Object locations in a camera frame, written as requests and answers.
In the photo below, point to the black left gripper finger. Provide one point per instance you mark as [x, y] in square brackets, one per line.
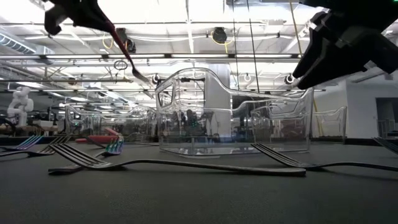
[90, 15]

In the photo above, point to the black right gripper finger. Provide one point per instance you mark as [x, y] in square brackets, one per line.
[317, 53]
[335, 70]

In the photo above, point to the iridescent rainbow fork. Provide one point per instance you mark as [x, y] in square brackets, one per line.
[31, 142]
[388, 144]
[115, 146]

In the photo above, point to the clear plastic bin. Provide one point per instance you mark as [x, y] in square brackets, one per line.
[236, 151]
[81, 124]
[329, 124]

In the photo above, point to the white building column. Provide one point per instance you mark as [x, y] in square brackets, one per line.
[225, 70]

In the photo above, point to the silver fork, right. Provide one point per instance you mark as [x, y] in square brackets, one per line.
[300, 164]

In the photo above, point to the white robot figure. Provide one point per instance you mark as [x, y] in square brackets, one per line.
[20, 104]

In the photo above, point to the long silver fork, centre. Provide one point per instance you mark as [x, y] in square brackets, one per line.
[280, 170]

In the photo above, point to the black metal fork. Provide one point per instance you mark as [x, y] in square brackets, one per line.
[40, 152]

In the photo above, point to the black table mat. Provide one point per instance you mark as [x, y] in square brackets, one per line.
[199, 202]

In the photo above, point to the silver air duct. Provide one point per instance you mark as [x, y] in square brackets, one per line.
[15, 43]

